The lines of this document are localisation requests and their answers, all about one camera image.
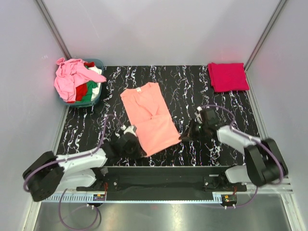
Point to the salmon orange t-shirt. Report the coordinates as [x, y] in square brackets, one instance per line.
[148, 112]

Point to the red garment in basket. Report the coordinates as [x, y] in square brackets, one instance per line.
[82, 90]

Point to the folded magenta t-shirt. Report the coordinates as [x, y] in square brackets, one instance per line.
[227, 77]

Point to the light pink t-shirt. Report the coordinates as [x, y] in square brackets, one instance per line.
[72, 79]

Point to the white garment in basket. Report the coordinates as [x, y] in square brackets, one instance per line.
[96, 72]

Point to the aluminium frame rail front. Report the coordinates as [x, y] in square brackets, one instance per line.
[146, 196]

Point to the green garment in basket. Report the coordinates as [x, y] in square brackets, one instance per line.
[90, 85]

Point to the corner aluminium post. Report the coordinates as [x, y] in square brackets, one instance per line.
[270, 24]
[52, 26]

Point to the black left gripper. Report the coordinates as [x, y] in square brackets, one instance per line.
[139, 152]

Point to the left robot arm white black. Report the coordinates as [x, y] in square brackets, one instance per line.
[51, 173]

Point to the right corner aluminium post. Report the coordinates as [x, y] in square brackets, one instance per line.
[270, 24]

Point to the left corner aluminium post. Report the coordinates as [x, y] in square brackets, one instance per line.
[52, 26]

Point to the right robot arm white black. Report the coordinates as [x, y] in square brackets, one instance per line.
[264, 163]

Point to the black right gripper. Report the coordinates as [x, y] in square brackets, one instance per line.
[186, 136]

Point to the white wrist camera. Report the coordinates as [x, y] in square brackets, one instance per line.
[130, 129]
[198, 118]

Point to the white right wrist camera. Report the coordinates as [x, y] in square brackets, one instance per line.
[198, 118]

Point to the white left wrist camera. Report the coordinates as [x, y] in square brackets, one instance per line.
[130, 129]

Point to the teal laundry basket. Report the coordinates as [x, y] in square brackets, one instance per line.
[98, 67]

